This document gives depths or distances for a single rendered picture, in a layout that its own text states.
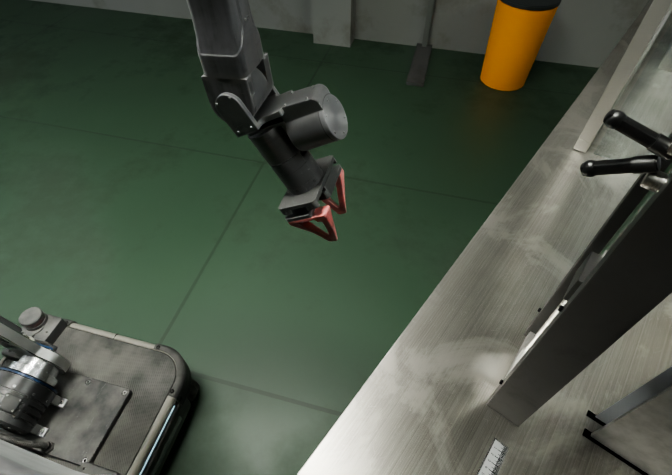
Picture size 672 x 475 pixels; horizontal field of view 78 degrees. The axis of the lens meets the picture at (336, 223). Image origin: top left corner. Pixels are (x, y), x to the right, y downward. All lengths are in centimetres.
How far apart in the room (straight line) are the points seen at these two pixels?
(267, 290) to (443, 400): 126
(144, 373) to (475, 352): 109
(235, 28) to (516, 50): 267
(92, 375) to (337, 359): 83
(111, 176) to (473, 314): 219
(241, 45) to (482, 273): 57
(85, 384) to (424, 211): 158
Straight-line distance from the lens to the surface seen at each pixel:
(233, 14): 49
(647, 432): 68
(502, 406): 68
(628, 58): 107
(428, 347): 72
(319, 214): 58
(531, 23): 299
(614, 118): 35
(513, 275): 84
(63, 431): 153
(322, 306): 178
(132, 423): 148
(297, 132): 52
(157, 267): 205
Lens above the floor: 154
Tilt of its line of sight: 49 degrees down
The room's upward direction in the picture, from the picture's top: straight up
